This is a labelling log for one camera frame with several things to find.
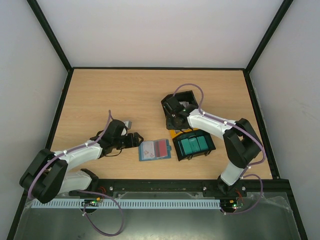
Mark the yellow bin with cards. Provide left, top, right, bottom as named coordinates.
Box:
left=169, top=128, right=199, bottom=140

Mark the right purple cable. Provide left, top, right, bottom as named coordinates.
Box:
left=172, top=83, right=266, bottom=216

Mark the teal card holder wallet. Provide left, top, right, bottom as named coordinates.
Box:
left=138, top=139, right=172, bottom=162

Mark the black bin with red cards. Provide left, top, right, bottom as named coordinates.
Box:
left=161, top=90, right=199, bottom=113

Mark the teal card stack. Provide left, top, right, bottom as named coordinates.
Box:
left=179, top=136, right=209, bottom=155

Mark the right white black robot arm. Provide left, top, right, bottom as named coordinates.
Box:
left=161, top=94, right=263, bottom=195

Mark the white VIP card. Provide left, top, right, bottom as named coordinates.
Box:
left=141, top=141, right=156, bottom=160

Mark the light blue slotted cable duct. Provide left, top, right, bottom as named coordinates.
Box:
left=30, top=198, right=221, bottom=210

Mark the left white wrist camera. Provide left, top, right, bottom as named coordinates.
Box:
left=124, top=120, right=132, bottom=130

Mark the red circle credit card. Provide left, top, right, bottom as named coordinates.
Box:
left=155, top=139, right=168, bottom=158

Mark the black aluminium frame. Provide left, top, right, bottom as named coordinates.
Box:
left=7, top=0, right=309, bottom=240

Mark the black bin with teal cards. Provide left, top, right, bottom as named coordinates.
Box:
left=172, top=129, right=216, bottom=161

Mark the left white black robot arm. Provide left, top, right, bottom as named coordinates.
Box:
left=19, top=119, right=144, bottom=204

